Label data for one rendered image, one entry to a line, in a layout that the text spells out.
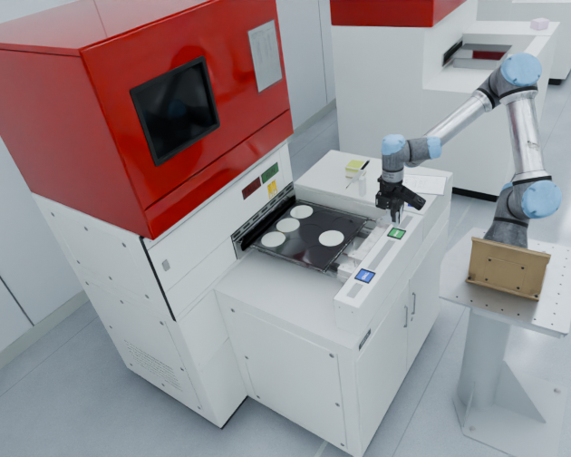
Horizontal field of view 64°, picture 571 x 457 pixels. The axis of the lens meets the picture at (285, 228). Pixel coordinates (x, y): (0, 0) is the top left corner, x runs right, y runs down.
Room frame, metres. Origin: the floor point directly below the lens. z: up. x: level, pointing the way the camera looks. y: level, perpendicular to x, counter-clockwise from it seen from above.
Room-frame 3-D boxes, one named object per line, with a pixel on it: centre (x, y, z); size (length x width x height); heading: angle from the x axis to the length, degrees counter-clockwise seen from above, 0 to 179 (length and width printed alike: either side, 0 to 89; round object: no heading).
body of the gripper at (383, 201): (1.35, -0.39, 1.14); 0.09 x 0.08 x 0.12; 49
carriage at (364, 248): (1.37, -0.31, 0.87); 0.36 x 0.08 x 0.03; 139
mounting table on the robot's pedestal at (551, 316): (1.19, -0.78, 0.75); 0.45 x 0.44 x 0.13; 52
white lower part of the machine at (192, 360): (1.75, 0.46, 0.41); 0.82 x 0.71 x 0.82; 139
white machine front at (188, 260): (1.53, 0.20, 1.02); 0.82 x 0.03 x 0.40; 139
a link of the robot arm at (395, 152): (1.35, -0.40, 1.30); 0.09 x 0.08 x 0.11; 87
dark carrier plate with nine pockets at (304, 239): (1.53, -0.09, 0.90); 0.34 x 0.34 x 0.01; 49
